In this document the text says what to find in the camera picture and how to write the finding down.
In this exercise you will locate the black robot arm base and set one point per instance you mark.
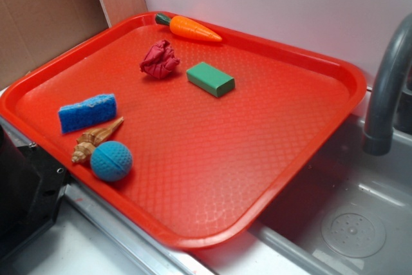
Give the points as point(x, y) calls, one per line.
point(32, 185)

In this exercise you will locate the blue dimpled ball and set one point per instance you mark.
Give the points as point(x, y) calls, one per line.
point(111, 161)

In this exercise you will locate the red plastic tray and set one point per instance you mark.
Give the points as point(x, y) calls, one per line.
point(203, 167)

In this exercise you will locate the green rectangular block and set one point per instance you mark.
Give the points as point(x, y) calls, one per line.
point(211, 79)

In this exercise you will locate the crumpled red cloth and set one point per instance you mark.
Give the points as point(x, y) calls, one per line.
point(160, 60)

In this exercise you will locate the orange toy carrot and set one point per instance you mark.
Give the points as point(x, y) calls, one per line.
point(187, 28)

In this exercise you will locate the blue sponge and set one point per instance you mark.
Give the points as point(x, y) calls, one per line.
point(92, 111)

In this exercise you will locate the tan spiral seashell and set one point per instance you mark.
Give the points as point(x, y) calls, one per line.
point(91, 139)

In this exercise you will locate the grey toy sink basin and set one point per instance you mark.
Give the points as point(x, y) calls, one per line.
point(345, 212)

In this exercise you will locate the grey curved faucet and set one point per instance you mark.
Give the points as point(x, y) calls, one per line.
point(389, 107)

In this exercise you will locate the brown cardboard panel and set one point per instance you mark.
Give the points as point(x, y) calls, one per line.
point(34, 32)

